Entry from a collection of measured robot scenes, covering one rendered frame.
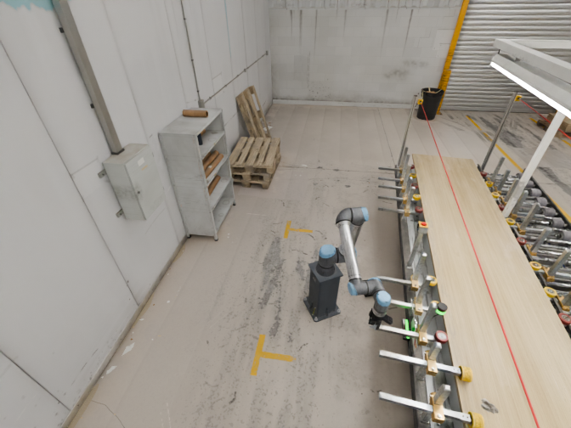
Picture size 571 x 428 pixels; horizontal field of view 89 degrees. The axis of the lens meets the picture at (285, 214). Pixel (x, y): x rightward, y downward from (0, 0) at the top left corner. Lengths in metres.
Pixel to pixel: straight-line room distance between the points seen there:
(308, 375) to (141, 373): 1.52
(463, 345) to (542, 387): 0.43
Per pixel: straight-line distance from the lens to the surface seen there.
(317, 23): 9.25
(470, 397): 2.25
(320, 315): 3.30
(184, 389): 3.12
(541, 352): 2.65
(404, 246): 3.21
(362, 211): 2.30
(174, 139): 3.55
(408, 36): 9.42
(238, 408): 2.96
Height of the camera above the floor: 2.77
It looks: 37 degrees down
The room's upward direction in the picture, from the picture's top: 1 degrees counter-clockwise
